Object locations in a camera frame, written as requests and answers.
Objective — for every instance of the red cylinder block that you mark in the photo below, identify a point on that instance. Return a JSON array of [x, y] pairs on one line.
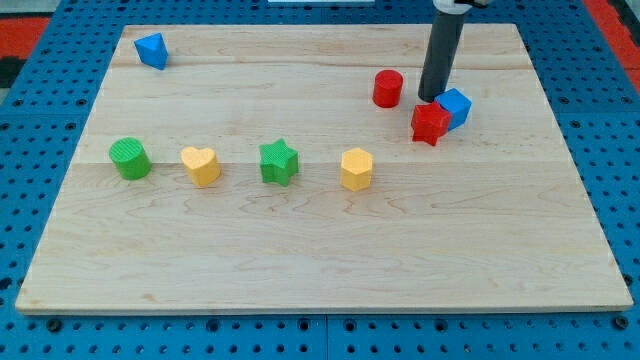
[[387, 90]]

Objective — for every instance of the green star block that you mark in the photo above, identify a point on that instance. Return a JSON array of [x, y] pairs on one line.
[[278, 162]]

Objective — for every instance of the blue cube block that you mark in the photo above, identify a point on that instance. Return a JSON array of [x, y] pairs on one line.
[[457, 104]]

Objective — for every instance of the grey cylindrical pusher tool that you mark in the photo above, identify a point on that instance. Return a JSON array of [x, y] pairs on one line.
[[442, 46]]

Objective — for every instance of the yellow heart block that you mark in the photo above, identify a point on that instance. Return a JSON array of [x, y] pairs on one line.
[[201, 165]]

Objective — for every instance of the yellow hexagon block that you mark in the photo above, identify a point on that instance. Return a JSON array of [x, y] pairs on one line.
[[356, 169]]

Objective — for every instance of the blue triangle block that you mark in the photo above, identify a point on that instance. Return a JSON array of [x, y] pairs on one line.
[[152, 51]]

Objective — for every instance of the red star block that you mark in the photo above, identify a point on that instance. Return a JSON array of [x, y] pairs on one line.
[[429, 122]]

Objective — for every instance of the light wooden board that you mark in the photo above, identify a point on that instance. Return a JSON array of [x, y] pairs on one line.
[[493, 219]]

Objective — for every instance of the green cylinder block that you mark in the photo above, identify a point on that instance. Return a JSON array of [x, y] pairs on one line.
[[129, 158]]

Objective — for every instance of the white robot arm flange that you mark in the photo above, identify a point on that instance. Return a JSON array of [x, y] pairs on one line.
[[459, 7]]

